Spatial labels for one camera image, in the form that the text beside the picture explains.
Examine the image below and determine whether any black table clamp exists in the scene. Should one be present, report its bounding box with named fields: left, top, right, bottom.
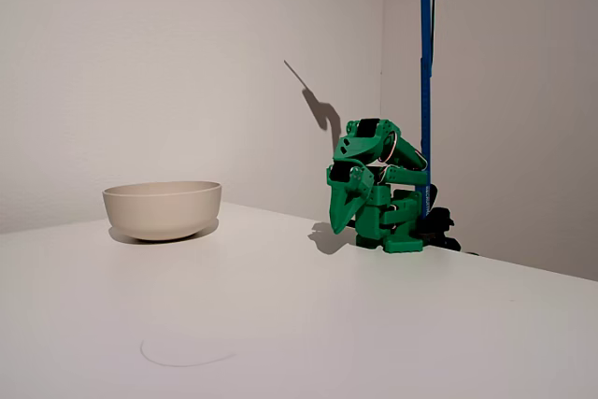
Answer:
left=418, top=182, right=463, bottom=251

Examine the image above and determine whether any beige bowl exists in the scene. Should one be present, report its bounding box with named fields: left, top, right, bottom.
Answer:
left=102, top=180, right=223, bottom=243

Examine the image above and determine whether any blue camera pole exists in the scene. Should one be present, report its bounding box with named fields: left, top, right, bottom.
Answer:
left=414, top=0, right=436, bottom=221

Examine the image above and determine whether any black cable on pole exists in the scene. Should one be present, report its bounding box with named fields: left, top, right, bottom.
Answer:
left=427, top=0, right=438, bottom=73

